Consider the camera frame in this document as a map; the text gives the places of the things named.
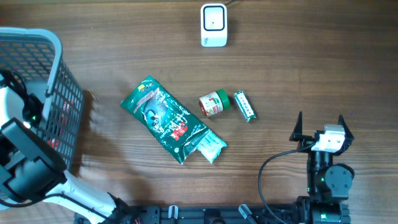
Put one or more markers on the red snack stick packet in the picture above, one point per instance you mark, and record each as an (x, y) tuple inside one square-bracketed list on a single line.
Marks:
[(61, 127)]

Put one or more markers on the green battery pack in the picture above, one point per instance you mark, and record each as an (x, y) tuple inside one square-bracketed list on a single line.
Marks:
[(244, 105)]

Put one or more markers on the grey plastic mesh basket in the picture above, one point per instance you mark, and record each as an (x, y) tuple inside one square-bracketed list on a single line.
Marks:
[(34, 56)]

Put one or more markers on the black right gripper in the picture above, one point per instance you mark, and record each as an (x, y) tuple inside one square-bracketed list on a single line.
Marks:
[(296, 134)]

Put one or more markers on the green 3M glove packet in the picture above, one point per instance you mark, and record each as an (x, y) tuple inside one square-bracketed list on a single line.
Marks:
[(178, 130)]

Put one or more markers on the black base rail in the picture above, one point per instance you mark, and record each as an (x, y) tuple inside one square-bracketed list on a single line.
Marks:
[(278, 213)]

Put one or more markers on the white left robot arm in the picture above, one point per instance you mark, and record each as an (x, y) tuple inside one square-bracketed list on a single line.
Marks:
[(33, 172)]

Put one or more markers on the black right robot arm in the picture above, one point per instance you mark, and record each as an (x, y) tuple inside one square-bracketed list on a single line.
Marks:
[(328, 184)]

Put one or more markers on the green lid jar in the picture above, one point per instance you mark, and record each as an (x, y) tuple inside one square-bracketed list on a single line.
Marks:
[(214, 103)]

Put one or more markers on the white barcode scanner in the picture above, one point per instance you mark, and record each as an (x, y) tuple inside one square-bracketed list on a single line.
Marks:
[(214, 25)]

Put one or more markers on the teal wet wipes packet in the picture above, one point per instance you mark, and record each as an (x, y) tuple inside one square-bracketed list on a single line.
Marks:
[(213, 146)]

